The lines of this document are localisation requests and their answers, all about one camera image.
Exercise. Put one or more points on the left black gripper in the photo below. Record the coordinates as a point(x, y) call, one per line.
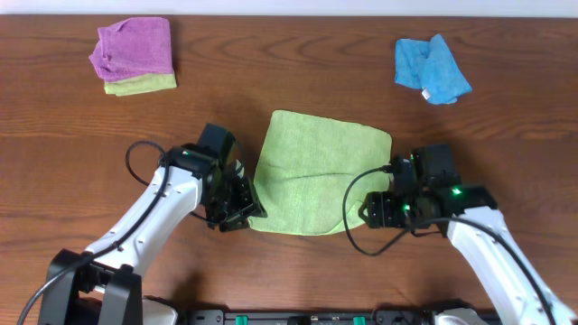
point(241, 208)

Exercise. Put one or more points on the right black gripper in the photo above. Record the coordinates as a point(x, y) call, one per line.
point(380, 203)

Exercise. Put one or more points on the green microfiber cloth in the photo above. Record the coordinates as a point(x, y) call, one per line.
point(313, 173)

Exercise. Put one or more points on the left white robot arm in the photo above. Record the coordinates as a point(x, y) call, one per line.
point(103, 285)

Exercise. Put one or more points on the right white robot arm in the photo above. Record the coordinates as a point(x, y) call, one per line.
point(428, 191)

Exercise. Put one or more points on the blue crumpled cloth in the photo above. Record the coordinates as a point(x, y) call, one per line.
point(430, 67)

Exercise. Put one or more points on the light green folded cloth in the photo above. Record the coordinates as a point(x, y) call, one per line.
point(142, 84)

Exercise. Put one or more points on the purple folded cloth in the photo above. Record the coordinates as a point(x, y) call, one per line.
point(132, 48)

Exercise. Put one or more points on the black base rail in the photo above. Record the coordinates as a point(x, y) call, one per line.
point(378, 317)

